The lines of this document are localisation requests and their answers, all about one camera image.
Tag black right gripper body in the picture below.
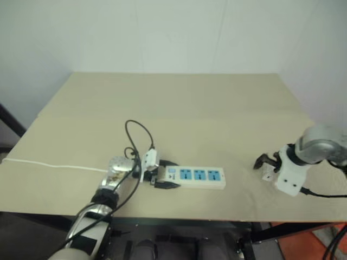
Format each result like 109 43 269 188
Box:
270 158 284 174

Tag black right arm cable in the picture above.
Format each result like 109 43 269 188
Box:
299 158 347 198

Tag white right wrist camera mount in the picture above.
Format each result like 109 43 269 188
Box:
274 144 310 197

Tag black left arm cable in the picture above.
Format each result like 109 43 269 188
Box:
64 119 158 244

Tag thin black cable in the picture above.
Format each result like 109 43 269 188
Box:
324 224 347 260

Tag dark grey rounded shape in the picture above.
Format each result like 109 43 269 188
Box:
134 238 158 260

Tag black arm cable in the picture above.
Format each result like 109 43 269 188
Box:
299 158 347 198
64 119 158 244

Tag black metal table frame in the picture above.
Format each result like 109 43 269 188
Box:
0 210 347 260

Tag white power strip blue sockets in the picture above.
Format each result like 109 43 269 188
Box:
159 166 227 191

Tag black slanted bar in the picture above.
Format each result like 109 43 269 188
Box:
0 102 27 149

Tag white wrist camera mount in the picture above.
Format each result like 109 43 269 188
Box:
274 144 310 197
139 148 161 185

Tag white charger cube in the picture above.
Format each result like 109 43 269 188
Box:
261 168 275 183

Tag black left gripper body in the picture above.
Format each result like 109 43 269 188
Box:
144 168 164 188

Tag white power strip cord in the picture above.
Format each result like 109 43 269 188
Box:
0 158 109 174

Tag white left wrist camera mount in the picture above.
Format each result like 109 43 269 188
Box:
139 148 161 185

